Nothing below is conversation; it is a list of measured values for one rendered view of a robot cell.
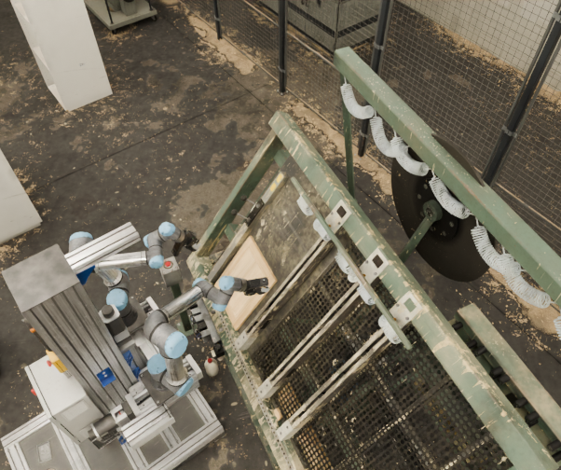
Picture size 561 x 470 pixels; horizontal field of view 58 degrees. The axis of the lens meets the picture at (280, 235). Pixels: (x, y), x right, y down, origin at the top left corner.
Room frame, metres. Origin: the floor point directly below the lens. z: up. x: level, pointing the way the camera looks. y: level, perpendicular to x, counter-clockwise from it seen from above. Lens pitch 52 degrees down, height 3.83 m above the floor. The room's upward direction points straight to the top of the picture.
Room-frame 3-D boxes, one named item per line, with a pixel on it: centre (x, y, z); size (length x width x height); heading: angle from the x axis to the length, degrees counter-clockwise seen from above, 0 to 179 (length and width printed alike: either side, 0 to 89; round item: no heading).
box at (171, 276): (1.97, 0.77, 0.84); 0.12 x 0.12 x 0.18; 26
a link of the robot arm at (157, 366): (1.11, 0.65, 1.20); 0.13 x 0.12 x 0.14; 54
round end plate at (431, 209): (1.68, -0.78, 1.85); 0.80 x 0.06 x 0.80; 26
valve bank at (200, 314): (1.60, 0.52, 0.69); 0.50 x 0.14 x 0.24; 26
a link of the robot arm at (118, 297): (1.52, 0.95, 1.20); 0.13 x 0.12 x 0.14; 12
